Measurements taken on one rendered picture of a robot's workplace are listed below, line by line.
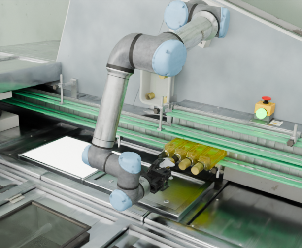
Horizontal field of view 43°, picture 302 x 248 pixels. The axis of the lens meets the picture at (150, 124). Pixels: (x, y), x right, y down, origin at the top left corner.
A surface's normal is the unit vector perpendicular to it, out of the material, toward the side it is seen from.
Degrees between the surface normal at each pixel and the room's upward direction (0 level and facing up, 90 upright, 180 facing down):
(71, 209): 90
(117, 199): 2
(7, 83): 90
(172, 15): 7
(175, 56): 85
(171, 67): 86
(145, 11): 0
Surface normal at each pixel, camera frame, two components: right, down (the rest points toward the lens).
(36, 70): 0.84, 0.22
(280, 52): -0.54, 0.26
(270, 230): 0.04, -0.94
